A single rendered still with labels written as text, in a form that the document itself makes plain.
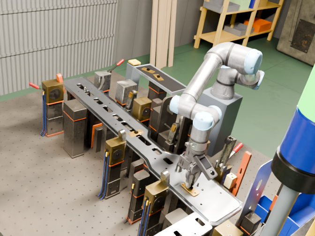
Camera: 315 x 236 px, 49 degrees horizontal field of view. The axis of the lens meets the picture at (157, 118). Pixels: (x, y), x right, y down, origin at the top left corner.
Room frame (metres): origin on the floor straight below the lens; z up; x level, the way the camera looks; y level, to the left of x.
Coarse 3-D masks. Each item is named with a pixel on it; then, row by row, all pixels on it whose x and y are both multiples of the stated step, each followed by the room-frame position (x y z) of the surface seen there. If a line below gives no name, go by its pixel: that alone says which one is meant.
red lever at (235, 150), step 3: (240, 144) 1.38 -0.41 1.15; (237, 147) 1.37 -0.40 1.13; (240, 147) 1.37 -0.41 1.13; (234, 150) 1.36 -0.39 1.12; (237, 150) 1.36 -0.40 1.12; (231, 153) 1.35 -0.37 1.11; (234, 153) 1.35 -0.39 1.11; (231, 156) 1.34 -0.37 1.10; (228, 159) 1.32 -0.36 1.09; (222, 162) 1.31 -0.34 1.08; (219, 165) 1.30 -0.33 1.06
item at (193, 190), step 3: (183, 183) 1.19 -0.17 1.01; (183, 186) 1.17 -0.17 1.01; (192, 186) 1.18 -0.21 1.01; (186, 189) 1.16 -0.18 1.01; (189, 189) 1.16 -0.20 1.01; (192, 189) 1.16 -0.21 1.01; (195, 189) 1.17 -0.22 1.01; (189, 192) 1.14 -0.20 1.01; (192, 192) 1.14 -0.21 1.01; (195, 192) 1.15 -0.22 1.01; (198, 192) 1.15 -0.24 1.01; (195, 195) 1.13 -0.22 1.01
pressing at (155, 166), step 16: (64, 80) 1.98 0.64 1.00; (80, 80) 2.02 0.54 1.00; (80, 96) 1.81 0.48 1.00; (96, 96) 1.84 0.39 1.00; (96, 112) 1.66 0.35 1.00; (112, 112) 1.69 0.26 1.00; (128, 112) 1.72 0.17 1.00; (112, 128) 1.54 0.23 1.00; (144, 128) 1.59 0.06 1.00; (128, 144) 1.42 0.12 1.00; (144, 144) 1.44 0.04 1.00; (144, 160) 1.32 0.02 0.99; (160, 160) 1.34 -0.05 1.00; (176, 160) 1.36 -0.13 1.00; (176, 176) 1.24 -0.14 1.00; (176, 192) 1.14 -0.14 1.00; (208, 192) 1.17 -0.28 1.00; (224, 192) 1.19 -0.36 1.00; (192, 208) 1.06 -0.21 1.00; (208, 208) 1.07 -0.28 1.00; (224, 208) 1.09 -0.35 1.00; (240, 208) 1.11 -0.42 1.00
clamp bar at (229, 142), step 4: (228, 136) 1.32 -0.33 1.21; (232, 136) 1.33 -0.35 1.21; (228, 140) 1.29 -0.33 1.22; (232, 140) 1.30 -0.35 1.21; (236, 140) 1.31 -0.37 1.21; (228, 144) 1.29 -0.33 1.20; (232, 144) 1.30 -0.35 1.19; (224, 148) 1.31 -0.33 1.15; (228, 148) 1.31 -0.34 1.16; (232, 148) 1.31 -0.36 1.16; (224, 152) 1.32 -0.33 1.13; (228, 152) 1.29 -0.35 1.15; (220, 156) 1.31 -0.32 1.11; (224, 156) 1.31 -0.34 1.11; (228, 156) 1.30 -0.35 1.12; (220, 160) 1.31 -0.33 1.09; (224, 160) 1.29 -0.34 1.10; (224, 164) 1.29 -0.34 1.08
